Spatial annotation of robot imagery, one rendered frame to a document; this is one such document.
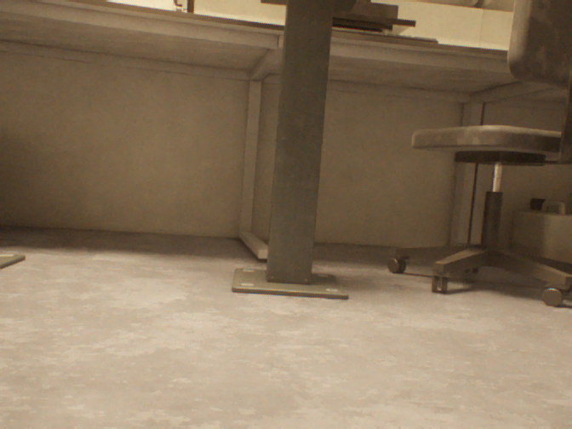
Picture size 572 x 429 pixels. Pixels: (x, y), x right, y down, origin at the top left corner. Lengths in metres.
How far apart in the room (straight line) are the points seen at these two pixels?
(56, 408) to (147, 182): 1.97
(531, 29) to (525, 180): 1.53
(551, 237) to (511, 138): 1.18
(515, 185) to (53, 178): 2.13
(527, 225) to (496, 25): 0.94
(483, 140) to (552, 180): 1.54
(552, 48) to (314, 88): 0.62
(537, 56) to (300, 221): 0.74
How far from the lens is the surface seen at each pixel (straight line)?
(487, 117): 2.98
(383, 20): 2.18
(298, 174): 1.59
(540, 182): 3.24
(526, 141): 1.80
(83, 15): 1.98
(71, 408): 0.83
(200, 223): 2.73
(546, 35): 1.79
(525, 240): 2.98
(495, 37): 3.16
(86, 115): 2.75
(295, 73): 1.61
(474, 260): 1.89
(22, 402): 0.86
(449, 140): 1.86
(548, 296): 1.84
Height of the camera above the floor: 0.31
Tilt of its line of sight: 5 degrees down
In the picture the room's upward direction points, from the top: 4 degrees clockwise
